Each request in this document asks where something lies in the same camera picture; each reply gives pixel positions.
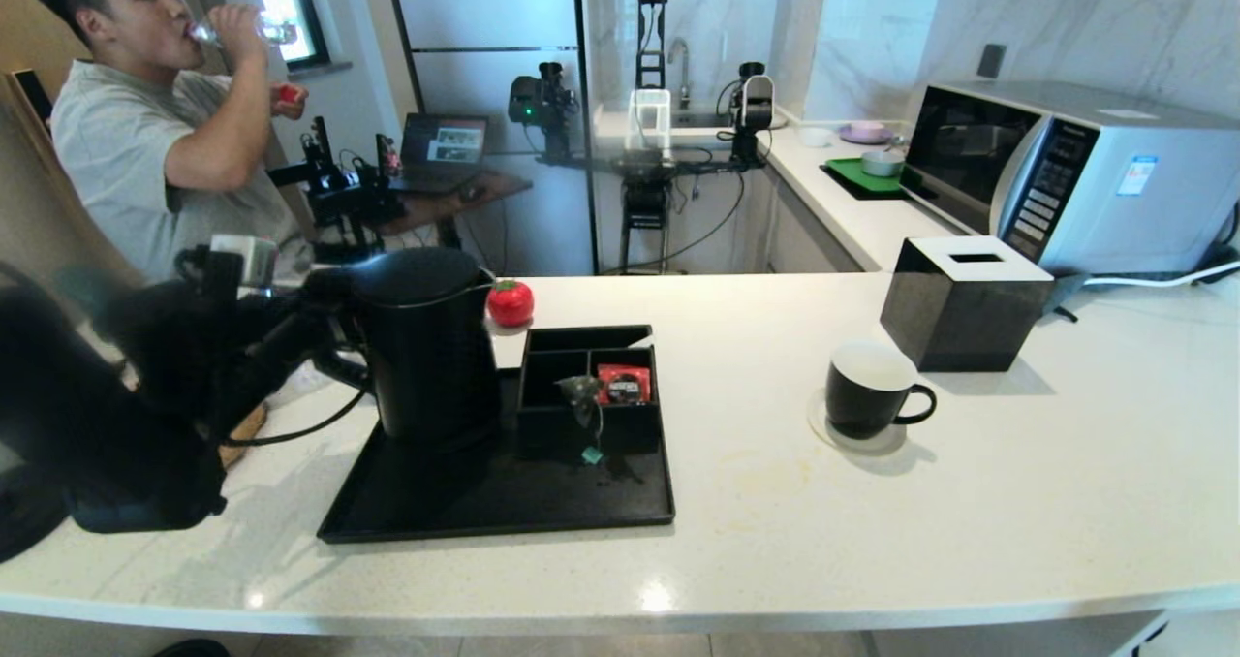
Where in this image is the black electric kettle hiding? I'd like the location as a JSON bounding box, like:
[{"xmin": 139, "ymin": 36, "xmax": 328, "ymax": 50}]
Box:
[{"xmin": 315, "ymin": 247, "xmax": 503, "ymax": 450}]

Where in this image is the clear water bottle red cap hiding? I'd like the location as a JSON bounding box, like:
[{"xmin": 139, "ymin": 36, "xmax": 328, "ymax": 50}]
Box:
[{"xmin": 189, "ymin": 17, "xmax": 296, "ymax": 49}]

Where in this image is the grey pyramid tea bag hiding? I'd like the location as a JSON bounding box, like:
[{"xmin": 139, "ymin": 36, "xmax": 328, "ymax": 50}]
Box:
[{"xmin": 555, "ymin": 375, "xmax": 609, "ymax": 466}]

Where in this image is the red strawberry shaped ornament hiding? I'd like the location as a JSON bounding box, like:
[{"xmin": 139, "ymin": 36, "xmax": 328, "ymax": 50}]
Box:
[{"xmin": 486, "ymin": 279, "xmax": 536, "ymax": 329}]

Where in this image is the black open laptop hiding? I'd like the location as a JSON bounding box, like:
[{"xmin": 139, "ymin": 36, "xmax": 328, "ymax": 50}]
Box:
[{"xmin": 392, "ymin": 112, "xmax": 492, "ymax": 196}]

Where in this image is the brown wooden desk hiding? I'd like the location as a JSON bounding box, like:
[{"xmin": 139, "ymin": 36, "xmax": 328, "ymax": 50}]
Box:
[{"xmin": 373, "ymin": 172, "xmax": 536, "ymax": 280}]

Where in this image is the man in grey shirt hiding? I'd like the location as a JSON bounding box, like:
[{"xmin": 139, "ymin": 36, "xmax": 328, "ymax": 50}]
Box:
[{"xmin": 15, "ymin": 0, "xmax": 311, "ymax": 285}]

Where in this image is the black compartment organizer box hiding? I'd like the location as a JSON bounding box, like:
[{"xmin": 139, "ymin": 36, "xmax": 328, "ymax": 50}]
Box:
[{"xmin": 517, "ymin": 325, "xmax": 665, "ymax": 459}]

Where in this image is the black rectangular serving tray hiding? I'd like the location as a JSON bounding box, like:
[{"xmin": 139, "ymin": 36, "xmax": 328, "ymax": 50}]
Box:
[{"xmin": 318, "ymin": 366, "xmax": 676, "ymax": 544}]

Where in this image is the dark framed window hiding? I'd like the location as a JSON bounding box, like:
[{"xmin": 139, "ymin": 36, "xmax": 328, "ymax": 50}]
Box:
[{"xmin": 247, "ymin": 0, "xmax": 335, "ymax": 72}]

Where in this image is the black device with green light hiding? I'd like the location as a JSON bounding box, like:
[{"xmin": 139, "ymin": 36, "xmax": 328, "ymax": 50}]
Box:
[{"xmin": 509, "ymin": 61, "xmax": 582, "ymax": 166}]

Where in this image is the red instant coffee sachet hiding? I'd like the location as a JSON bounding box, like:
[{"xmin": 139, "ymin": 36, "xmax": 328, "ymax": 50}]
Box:
[{"xmin": 598, "ymin": 364, "xmax": 655, "ymax": 407}]

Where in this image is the grey white refrigerator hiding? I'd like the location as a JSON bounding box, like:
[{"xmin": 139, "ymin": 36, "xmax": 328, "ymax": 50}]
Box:
[{"xmin": 386, "ymin": 0, "xmax": 597, "ymax": 278}]

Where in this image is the black centre stand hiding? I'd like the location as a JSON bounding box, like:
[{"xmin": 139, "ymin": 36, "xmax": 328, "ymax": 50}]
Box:
[{"xmin": 620, "ymin": 0, "xmax": 674, "ymax": 275}]

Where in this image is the translucent white box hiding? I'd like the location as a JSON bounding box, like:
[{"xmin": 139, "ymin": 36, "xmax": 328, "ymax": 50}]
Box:
[{"xmin": 630, "ymin": 88, "xmax": 672, "ymax": 154}]

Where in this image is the chrome kitchen faucet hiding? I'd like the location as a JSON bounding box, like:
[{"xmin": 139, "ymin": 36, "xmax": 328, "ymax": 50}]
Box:
[{"xmin": 666, "ymin": 39, "xmax": 694, "ymax": 112}]

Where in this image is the white kitchen cabinet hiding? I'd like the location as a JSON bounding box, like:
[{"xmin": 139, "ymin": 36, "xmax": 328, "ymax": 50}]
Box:
[{"xmin": 765, "ymin": 168, "xmax": 863, "ymax": 275}]

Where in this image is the black mug white inside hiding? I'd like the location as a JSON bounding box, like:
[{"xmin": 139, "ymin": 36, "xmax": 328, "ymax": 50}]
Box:
[{"xmin": 825, "ymin": 340, "xmax": 938, "ymax": 441}]

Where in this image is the black tray under mat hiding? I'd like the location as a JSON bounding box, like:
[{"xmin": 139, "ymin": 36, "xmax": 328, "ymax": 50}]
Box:
[{"xmin": 821, "ymin": 164, "xmax": 912, "ymax": 202}]

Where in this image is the green mat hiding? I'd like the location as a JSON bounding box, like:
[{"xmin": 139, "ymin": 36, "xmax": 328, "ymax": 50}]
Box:
[{"xmin": 825, "ymin": 158, "xmax": 907, "ymax": 195}]

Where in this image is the round clear coaster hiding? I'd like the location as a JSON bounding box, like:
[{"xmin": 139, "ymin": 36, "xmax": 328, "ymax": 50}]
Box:
[{"xmin": 807, "ymin": 387, "xmax": 908, "ymax": 456}]

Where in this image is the black tissue box white lid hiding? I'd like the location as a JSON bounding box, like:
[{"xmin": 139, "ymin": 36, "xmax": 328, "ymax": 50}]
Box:
[{"xmin": 879, "ymin": 236, "xmax": 1054, "ymax": 374}]

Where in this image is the silver microwave oven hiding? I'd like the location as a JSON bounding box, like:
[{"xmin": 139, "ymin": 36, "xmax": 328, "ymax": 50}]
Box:
[{"xmin": 898, "ymin": 80, "xmax": 1240, "ymax": 277}]

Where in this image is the black door lock handle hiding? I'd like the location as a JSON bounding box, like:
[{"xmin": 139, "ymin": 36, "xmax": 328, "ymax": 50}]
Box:
[{"xmin": 10, "ymin": 69, "xmax": 56, "ymax": 125}]

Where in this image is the white power cable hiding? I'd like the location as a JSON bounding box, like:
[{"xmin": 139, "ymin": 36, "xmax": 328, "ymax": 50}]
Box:
[{"xmin": 1080, "ymin": 262, "xmax": 1240, "ymax": 290}]

